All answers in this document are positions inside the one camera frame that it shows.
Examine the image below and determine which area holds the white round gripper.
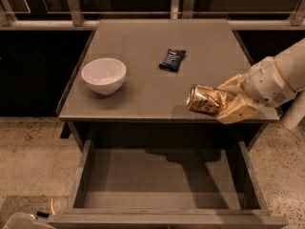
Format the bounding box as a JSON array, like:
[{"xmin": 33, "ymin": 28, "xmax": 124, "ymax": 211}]
[{"xmin": 215, "ymin": 56, "xmax": 296, "ymax": 124}]

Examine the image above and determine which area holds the crushed orange soda can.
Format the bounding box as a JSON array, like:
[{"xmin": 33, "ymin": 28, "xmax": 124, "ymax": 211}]
[{"xmin": 186, "ymin": 84, "xmax": 235, "ymax": 116}]

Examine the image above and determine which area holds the grey cabinet with table top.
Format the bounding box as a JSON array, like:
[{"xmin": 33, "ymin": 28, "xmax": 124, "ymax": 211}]
[{"xmin": 59, "ymin": 19, "xmax": 278, "ymax": 149}]

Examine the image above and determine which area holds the white ceramic bowl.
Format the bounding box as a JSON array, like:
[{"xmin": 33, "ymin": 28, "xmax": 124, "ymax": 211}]
[{"xmin": 81, "ymin": 58, "xmax": 127, "ymax": 95}]

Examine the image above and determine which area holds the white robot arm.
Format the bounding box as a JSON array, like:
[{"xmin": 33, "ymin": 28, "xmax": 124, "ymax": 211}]
[{"xmin": 216, "ymin": 38, "xmax": 305, "ymax": 130}]

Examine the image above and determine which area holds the white robot base corner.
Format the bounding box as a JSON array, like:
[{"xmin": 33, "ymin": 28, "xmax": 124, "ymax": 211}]
[{"xmin": 2, "ymin": 212, "xmax": 55, "ymax": 229}]

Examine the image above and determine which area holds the open grey top drawer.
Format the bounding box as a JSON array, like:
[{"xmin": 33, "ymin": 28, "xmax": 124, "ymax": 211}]
[{"xmin": 48, "ymin": 141, "xmax": 288, "ymax": 229}]

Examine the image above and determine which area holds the dark blue snack packet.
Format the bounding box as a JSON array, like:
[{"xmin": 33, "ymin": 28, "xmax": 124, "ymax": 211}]
[{"xmin": 159, "ymin": 49, "xmax": 186, "ymax": 73}]

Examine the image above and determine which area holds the metal railing with glass panels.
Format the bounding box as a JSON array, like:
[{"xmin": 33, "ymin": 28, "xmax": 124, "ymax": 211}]
[{"xmin": 0, "ymin": 0, "xmax": 305, "ymax": 31}]

